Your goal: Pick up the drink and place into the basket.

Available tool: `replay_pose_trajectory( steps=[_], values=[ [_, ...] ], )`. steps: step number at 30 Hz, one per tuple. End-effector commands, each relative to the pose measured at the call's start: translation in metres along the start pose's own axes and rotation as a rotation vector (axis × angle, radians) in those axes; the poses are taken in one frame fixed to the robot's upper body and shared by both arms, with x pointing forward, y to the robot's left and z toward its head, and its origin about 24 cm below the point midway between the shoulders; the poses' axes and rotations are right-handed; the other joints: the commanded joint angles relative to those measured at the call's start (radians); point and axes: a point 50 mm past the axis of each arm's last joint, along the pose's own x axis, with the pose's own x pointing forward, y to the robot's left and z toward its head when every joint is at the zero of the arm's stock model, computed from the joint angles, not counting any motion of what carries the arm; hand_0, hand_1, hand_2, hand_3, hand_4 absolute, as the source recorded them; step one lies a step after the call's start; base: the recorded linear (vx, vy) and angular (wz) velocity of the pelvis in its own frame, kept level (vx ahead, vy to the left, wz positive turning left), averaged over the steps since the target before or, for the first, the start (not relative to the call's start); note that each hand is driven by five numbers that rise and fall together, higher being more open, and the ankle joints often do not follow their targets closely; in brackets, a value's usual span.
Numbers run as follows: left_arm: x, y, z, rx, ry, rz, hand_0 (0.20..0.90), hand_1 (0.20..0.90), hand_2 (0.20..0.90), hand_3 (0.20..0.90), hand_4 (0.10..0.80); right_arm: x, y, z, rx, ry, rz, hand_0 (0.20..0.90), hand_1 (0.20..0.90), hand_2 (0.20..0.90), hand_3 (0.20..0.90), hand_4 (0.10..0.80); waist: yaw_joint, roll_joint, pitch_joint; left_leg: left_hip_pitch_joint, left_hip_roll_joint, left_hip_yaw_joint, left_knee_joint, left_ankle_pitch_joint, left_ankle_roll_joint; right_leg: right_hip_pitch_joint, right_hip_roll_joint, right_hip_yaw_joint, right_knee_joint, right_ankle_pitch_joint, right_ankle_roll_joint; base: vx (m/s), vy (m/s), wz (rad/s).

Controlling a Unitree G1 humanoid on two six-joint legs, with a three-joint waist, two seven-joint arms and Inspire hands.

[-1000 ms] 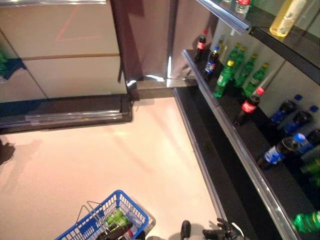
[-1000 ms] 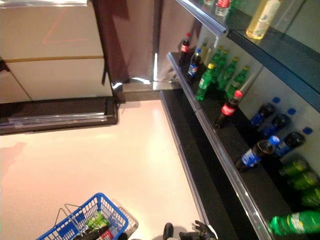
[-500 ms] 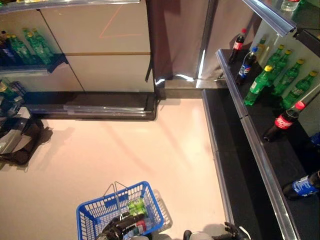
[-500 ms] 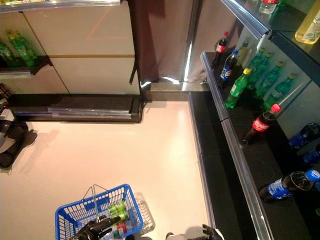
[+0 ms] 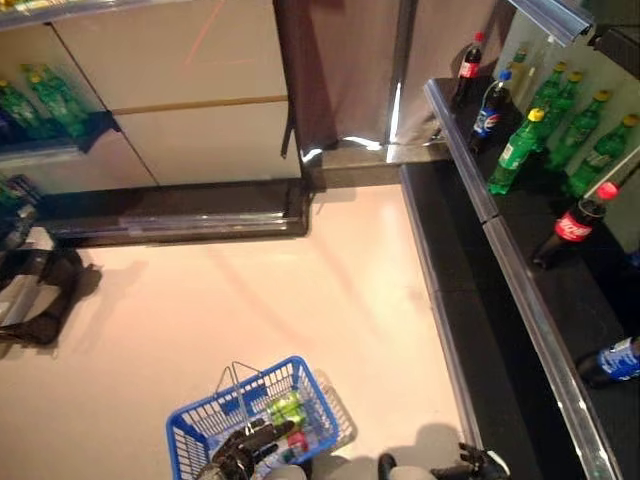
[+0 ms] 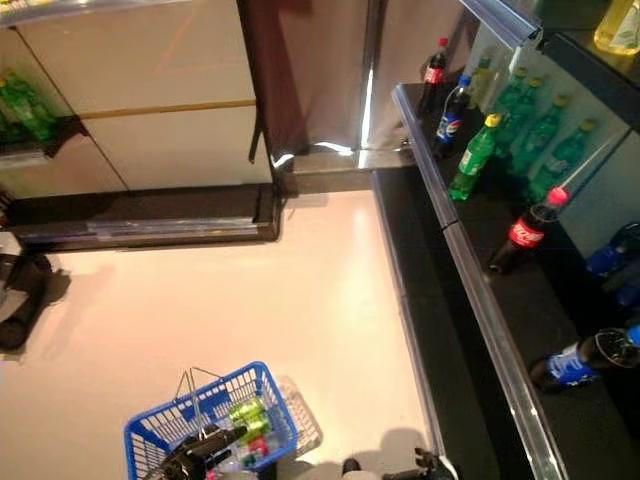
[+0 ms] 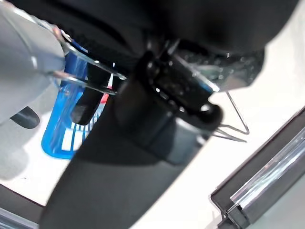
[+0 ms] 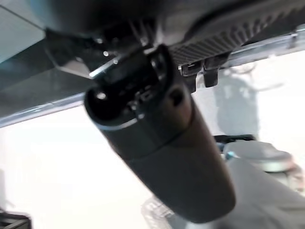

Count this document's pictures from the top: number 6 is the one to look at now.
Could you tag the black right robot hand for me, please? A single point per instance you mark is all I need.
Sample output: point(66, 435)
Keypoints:
point(435, 472)

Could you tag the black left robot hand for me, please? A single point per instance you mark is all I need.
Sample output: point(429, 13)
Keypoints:
point(190, 462)

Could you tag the blue plastic shopping basket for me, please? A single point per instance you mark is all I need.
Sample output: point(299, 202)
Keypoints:
point(135, 435)

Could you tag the green soda can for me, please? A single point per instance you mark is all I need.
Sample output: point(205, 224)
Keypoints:
point(245, 410)
point(257, 429)

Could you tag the black plinth shelf board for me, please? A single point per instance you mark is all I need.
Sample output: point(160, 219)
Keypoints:
point(440, 300)

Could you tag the black floor equipment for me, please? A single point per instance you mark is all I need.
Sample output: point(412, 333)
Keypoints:
point(25, 300)

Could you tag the Coca-Cola bottle red cap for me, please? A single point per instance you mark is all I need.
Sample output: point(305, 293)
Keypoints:
point(525, 235)
point(434, 75)

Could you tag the green Sprite bottle yellow cap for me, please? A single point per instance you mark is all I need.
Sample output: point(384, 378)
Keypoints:
point(512, 95)
point(542, 135)
point(527, 115)
point(470, 160)
point(560, 160)

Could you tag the Pepsi bottle round logo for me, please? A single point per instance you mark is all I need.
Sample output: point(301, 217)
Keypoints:
point(450, 125)

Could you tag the green soda bottle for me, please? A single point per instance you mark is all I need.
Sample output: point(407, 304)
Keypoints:
point(6, 115)
point(35, 115)

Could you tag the small pale yellow tea bottle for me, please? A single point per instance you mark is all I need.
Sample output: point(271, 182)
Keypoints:
point(481, 87)

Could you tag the white panel shelf unit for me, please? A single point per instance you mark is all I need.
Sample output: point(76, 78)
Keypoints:
point(150, 75)

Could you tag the dark blue metal shelf board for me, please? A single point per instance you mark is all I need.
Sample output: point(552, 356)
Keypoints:
point(590, 75)

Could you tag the large yellow tea bottle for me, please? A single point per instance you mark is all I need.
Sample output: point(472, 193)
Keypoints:
point(617, 30)

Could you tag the black shelf board clear rail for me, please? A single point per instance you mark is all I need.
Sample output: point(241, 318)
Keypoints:
point(540, 310)

